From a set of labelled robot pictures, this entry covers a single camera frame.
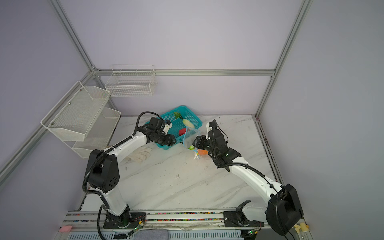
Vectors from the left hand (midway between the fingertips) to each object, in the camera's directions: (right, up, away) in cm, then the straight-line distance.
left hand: (170, 140), depth 91 cm
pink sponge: (-47, -41, -21) cm, 65 cm away
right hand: (+15, +3, -13) cm, 20 cm away
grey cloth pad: (-5, -41, -24) cm, 48 cm away
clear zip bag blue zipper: (+11, +1, +7) cm, 13 cm away
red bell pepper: (+6, +5, +16) cm, 18 cm away
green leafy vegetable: (+1, +18, +21) cm, 28 cm away
